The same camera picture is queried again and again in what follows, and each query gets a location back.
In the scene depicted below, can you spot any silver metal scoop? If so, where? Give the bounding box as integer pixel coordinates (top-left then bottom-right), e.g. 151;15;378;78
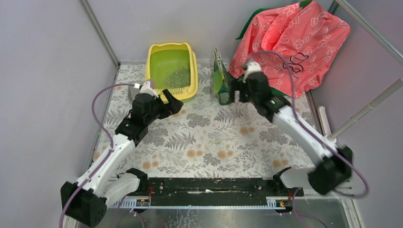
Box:
128;84;141;103

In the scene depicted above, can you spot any green litter bag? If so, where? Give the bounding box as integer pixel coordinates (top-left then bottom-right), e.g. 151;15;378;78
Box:
212;48;231;105

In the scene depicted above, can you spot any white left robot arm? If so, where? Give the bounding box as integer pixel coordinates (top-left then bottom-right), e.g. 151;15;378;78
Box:
59;89;183;228

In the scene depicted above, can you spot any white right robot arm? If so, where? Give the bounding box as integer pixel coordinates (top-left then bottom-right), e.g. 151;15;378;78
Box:
243;70;353;195

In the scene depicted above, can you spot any green litter pile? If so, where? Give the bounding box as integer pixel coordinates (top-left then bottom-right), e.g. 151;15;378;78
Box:
163;67;191;88

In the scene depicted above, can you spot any yellow litter box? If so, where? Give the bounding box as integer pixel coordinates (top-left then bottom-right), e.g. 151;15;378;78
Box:
145;42;198;103

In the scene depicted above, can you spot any green cloth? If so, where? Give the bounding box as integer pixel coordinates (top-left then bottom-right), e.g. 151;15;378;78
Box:
235;0;312;95

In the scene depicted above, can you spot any white metal pole stand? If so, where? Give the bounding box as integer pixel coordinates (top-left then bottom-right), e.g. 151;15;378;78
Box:
318;77;403;180

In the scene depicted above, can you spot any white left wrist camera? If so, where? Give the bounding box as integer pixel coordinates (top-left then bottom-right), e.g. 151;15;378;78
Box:
135;79;159;97

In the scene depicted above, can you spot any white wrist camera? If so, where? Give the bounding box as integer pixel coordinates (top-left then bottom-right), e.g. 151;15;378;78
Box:
135;79;159;97
242;61;262;82

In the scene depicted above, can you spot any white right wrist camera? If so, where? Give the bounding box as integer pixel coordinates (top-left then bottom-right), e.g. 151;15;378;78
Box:
242;61;262;82

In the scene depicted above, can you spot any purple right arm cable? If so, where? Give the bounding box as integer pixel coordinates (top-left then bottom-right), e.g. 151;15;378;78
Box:
241;50;370;228

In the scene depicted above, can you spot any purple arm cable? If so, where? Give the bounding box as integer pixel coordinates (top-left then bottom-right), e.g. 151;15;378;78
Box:
58;83;141;228
241;50;370;228

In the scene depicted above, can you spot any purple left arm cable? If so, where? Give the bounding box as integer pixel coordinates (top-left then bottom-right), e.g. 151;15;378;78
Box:
58;83;141;228

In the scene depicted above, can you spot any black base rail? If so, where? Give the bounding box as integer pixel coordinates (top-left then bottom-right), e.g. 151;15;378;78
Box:
129;178;304;208

